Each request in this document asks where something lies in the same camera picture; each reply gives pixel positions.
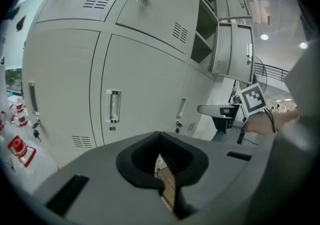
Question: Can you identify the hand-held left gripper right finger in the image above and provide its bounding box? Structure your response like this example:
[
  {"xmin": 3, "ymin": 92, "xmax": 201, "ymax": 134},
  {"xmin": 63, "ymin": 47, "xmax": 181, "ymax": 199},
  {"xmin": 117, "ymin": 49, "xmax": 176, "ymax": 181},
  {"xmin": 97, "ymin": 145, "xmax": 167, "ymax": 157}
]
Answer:
[{"xmin": 159, "ymin": 130, "xmax": 276, "ymax": 221}]

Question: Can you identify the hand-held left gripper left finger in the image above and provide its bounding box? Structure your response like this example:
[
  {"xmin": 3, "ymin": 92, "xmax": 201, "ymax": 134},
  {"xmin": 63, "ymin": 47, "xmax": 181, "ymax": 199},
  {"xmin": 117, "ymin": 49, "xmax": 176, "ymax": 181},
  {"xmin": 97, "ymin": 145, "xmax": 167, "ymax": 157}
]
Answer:
[{"xmin": 33, "ymin": 130, "xmax": 176, "ymax": 225}]

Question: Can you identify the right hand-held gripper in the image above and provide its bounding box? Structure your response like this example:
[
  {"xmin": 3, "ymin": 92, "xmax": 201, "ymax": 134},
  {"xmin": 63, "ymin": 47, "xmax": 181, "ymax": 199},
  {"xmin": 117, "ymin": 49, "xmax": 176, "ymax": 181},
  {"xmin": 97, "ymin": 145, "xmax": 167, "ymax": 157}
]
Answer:
[{"xmin": 197, "ymin": 82, "xmax": 268, "ymax": 142}]

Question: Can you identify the grey metal locker cabinet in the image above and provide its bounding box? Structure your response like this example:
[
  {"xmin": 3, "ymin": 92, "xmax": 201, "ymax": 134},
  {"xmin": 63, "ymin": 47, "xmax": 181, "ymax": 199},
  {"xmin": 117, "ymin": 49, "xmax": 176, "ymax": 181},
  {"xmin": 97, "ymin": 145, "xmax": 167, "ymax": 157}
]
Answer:
[{"xmin": 21, "ymin": 0, "xmax": 256, "ymax": 167}]

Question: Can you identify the person's right forearm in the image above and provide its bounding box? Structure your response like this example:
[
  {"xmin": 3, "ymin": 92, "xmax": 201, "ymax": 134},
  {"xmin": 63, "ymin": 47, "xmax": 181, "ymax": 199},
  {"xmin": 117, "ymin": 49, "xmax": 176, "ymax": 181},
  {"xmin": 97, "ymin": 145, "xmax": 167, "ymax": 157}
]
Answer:
[{"xmin": 243, "ymin": 110, "xmax": 301, "ymax": 136}]

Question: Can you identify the wooden plank platform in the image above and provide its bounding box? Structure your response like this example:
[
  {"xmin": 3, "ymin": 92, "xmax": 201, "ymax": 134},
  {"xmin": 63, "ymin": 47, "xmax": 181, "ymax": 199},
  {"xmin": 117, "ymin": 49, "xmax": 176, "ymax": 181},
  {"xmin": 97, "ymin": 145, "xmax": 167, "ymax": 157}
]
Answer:
[{"xmin": 153, "ymin": 153, "xmax": 177, "ymax": 212}]

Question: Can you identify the black standing fan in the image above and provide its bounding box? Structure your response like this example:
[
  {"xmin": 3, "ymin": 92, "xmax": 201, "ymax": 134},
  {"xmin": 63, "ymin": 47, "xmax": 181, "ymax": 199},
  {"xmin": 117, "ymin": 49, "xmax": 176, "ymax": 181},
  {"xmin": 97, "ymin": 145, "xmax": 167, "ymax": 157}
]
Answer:
[{"xmin": 253, "ymin": 56, "xmax": 268, "ymax": 92}]

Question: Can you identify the black metal railing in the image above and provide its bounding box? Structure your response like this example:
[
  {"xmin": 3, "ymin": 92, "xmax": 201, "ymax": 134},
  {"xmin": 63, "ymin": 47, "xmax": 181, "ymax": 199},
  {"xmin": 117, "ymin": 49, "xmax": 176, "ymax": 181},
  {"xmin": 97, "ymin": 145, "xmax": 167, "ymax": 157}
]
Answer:
[{"xmin": 254, "ymin": 62, "xmax": 290, "ymax": 82}]

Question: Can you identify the black paper cutout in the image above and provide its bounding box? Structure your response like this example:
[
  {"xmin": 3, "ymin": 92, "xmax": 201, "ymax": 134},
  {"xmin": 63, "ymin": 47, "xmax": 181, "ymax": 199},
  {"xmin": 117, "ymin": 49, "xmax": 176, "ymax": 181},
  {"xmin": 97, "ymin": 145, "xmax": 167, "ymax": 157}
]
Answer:
[
  {"xmin": 6, "ymin": 6, "xmax": 21, "ymax": 20},
  {"xmin": 16, "ymin": 15, "xmax": 27, "ymax": 32}
]

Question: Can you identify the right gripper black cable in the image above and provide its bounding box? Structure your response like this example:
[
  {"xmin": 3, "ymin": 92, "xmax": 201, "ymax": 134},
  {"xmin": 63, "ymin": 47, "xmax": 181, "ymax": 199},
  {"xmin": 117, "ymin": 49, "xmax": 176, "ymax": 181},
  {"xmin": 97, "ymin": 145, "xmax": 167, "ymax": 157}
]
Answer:
[{"xmin": 236, "ymin": 107, "xmax": 279, "ymax": 145}]

